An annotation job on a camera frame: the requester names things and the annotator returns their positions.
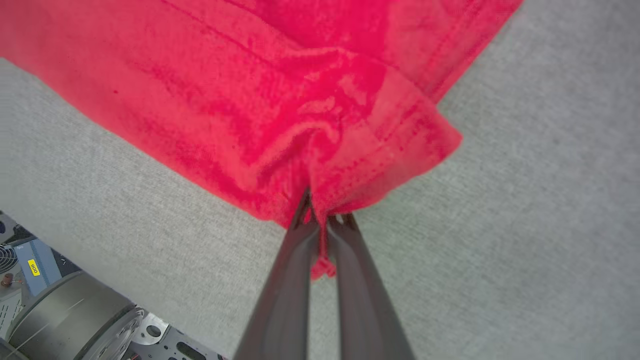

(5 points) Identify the grey fabric sofa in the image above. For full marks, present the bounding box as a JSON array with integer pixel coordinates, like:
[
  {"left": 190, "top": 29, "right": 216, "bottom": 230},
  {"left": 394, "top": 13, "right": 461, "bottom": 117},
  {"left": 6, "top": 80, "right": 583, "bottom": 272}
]
[{"left": 0, "top": 0, "right": 640, "bottom": 360}]

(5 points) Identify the silver perforated metal plate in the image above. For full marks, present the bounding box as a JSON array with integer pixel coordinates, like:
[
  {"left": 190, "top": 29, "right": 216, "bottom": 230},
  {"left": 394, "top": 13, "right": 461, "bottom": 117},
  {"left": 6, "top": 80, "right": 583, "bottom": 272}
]
[{"left": 120, "top": 310, "right": 228, "bottom": 360}]

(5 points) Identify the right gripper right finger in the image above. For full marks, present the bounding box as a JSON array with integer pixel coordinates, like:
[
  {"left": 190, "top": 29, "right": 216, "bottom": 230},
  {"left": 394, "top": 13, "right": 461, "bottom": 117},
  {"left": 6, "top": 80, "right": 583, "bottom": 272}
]
[{"left": 327, "top": 213, "right": 416, "bottom": 360}]

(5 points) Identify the black cooling fan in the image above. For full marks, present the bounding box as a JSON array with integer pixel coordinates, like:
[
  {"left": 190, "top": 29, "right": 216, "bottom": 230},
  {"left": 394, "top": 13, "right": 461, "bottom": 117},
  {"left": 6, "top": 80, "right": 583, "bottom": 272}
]
[{"left": 0, "top": 242, "right": 20, "bottom": 275}]

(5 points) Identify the red and white shirt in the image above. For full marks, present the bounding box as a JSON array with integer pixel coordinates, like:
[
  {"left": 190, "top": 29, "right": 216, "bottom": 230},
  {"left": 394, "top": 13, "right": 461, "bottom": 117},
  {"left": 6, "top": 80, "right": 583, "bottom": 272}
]
[{"left": 0, "top": 0, "right": 524, "bottom": 281}]

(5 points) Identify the grey metal robot waist cylinder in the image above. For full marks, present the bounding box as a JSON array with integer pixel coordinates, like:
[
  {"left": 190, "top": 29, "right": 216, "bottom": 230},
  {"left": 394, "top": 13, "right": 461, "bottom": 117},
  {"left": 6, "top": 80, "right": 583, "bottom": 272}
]
[{"left": 0, "top": 270, "right": 146, "bottom": 360}]

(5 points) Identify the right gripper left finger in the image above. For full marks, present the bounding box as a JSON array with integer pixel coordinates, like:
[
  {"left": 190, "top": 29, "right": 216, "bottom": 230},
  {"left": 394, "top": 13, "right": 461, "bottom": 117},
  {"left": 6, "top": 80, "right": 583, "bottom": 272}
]
[{"left": 234, "top": 187, "right": 321, "bottom": 360}]

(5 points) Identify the blue-grey box with yellow label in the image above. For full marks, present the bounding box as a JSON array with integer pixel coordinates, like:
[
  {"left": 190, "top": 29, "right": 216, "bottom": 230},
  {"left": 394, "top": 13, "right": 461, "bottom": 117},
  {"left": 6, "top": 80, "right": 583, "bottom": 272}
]
[{"left": 14, "top": 237, "right": 67, "bottom": 297}]

